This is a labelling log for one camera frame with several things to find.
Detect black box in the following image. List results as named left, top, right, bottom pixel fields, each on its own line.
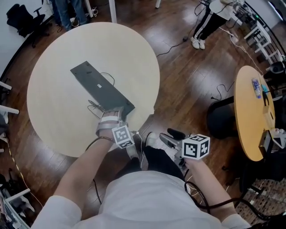
left=258, top=129, right=275, bottom=155

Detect person's black trousers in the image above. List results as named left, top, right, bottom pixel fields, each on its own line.
left=122, top=144, right=186, bottom=181

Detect black office chair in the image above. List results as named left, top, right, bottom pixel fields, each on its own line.
left=6, top=3, right=50, bottom=49

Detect brick patterned rug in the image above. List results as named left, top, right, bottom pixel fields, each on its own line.
left=234, top=178, right=286, bottom=221

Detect person's right forearm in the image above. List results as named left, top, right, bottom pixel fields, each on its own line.
left=185, top=159, right=236, bottom=216

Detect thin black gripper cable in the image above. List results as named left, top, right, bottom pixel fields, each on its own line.
left=84, top=136, right=105, bottom=205

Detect white desk frame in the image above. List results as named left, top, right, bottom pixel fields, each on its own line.
left=0, top=80, right=20, bottom=115

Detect round orange wooden table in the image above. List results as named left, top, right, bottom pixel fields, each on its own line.
left=233, top=65, right=276, bottom=162

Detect person's left forearm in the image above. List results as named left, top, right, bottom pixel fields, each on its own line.
left=53, top=133, right=115, bottom=212

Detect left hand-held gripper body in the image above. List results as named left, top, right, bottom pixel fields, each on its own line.
left=96, top=114, right=135, bottom=149

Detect white floor cable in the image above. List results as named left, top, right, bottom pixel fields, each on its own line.
left=219, top=26, right=265, bottom=76

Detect blue patterned packet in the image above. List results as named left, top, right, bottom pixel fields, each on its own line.
left=251, top=77, right=262, bottom=99

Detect white metal rack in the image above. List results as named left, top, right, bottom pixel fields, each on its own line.
left=243, top=20, right=282, bottom=66

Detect black keyboard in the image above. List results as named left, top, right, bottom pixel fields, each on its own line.
left=70, top=60, right=136, bottom=117

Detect small wooden box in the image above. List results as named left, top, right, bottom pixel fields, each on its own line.
left=262, top=106, right=276, bottom=122

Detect thick black gripper cable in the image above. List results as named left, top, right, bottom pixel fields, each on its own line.
left=184, top=180, right=271, bottom=221

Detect person's white shoe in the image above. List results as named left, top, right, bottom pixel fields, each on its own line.
left=146, top=131, right=162, bottom=148

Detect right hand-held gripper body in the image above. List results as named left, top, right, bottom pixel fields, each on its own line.
left=173, top=133, right=211, bottom=173

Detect person's white shirt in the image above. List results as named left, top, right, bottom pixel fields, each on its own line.
left=31, top=170, right=251, bottom=229

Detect black floor cable with adapter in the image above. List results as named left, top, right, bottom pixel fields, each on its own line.
left=156, top=35, right=195, bottom=58

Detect thin black keyboard cable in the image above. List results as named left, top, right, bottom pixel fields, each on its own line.
left=87, top=72, right=116, bottom=117

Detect black round-backed chair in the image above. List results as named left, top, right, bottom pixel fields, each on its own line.
left=206, top=96, right=241, bottom=140

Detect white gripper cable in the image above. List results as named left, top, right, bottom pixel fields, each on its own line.
left=131, top=131, right=144, bottom=172

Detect black looped floor cable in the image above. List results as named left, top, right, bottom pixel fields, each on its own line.
left=210, top=81, right=236, bottom=102

